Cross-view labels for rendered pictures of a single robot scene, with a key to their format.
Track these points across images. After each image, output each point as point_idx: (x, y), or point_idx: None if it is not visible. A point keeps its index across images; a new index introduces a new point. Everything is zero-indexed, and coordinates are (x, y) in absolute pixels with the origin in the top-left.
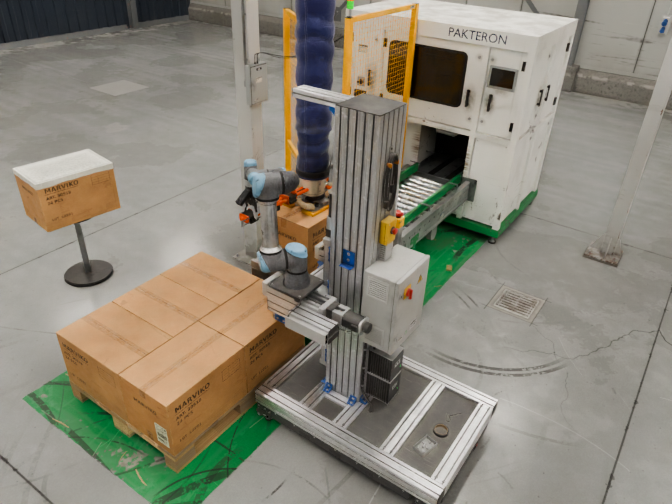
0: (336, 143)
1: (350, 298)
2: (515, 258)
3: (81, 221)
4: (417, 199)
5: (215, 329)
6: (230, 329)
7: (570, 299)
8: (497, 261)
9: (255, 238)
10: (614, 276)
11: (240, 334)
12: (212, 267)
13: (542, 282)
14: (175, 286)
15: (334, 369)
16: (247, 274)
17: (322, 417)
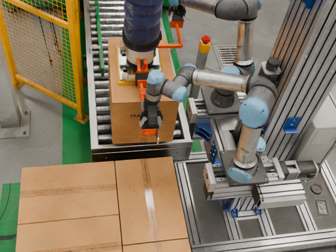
0: (317, 31)
1: (280, 150)
2: (196, 17)
3: None
4: None
5: (147, 241)
6: (158, 231)
7: (254, 34)
8: (189, 25)
9: (13, 110)
10: None
11: (171, 229)
12: (58, 179)
13: (229, 29)
14: (52, 226)
15: (243, 199)
16: (98, 164)
17: (255, 238)
